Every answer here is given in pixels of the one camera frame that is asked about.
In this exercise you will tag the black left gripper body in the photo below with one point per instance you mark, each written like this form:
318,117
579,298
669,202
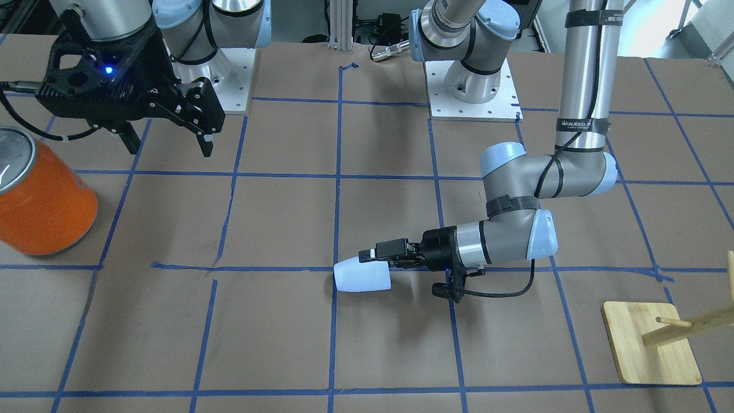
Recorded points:
440,244

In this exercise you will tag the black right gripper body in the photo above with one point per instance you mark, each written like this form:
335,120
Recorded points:
153,73

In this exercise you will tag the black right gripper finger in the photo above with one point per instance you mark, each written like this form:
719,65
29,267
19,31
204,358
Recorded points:
195,106
129,137

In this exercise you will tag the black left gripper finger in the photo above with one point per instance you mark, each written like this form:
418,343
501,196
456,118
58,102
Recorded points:
394,251
407,263

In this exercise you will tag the light blue plastic cup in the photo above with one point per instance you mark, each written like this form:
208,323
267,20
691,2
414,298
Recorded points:
354,276

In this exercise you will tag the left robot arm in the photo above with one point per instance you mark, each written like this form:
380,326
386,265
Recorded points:
475,37

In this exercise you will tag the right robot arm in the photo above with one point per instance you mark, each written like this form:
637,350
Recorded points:
190,62

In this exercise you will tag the orange can with grey lid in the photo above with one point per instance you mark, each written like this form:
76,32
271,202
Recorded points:
45,206

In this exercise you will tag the wooden mug tree stand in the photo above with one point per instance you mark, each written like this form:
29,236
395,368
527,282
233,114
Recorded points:
649,341

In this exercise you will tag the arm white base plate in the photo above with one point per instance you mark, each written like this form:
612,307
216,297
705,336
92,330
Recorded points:
455,93
231,72

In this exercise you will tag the aluminium frame post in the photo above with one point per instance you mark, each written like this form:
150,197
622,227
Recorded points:
340,25

